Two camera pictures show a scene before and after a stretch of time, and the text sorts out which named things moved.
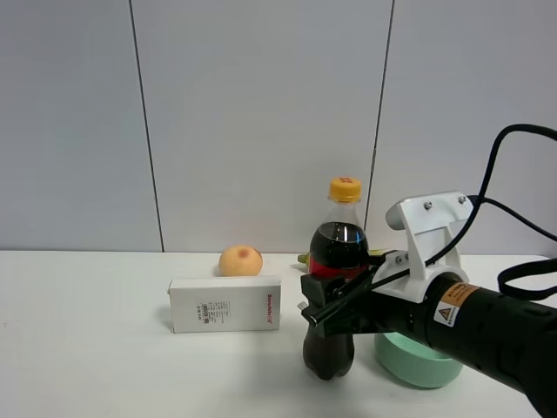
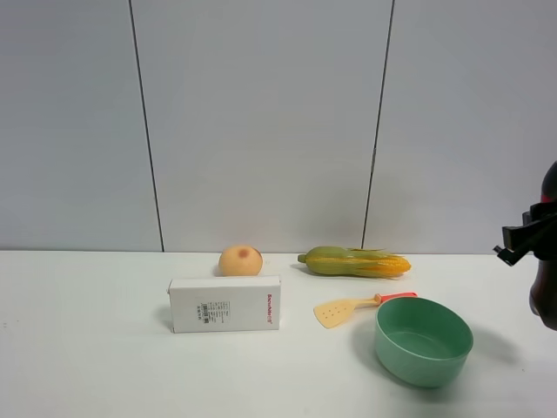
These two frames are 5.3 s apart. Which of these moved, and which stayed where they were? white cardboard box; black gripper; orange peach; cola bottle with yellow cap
Moved: cola bottle with yellow cap; black gripper
Stayed: white cardboard box; orange peach
